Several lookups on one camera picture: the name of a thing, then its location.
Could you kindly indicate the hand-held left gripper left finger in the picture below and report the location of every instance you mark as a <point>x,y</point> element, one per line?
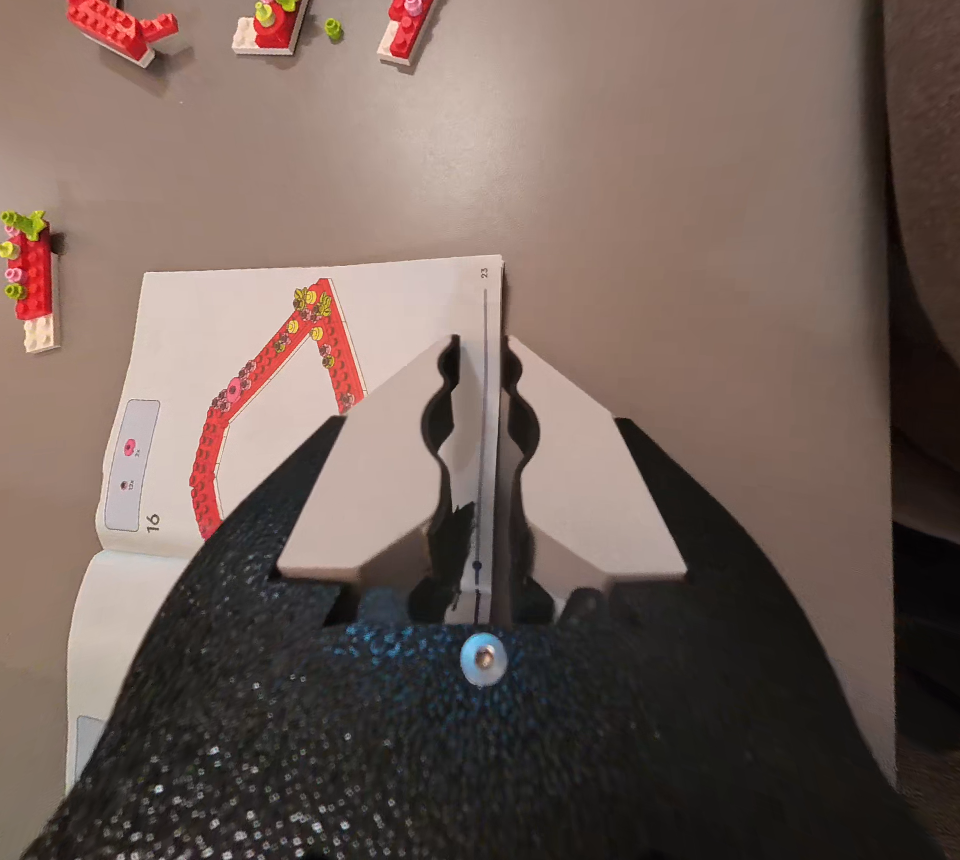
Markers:
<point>375,485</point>

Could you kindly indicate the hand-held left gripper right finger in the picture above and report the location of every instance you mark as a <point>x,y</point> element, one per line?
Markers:
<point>592,500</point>

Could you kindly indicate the lego instruction booklet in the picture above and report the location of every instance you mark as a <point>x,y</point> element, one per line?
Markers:
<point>225,320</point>

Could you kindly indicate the red lego segment lime flowers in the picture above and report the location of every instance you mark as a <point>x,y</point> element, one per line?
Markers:
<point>34,275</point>

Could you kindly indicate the lime green lego piece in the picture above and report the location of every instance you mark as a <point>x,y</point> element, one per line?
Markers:
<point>334,29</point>

